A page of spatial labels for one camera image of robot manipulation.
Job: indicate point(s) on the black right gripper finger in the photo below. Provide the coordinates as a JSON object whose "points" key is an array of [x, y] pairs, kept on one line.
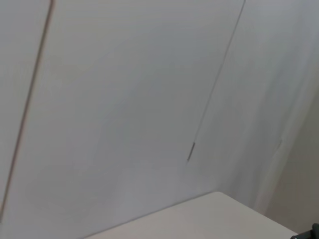
{"points": [[309, 234]]}

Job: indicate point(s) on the white tablecloth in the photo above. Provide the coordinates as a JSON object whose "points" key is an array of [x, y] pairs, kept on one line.
{"points": [[211, 219]]}

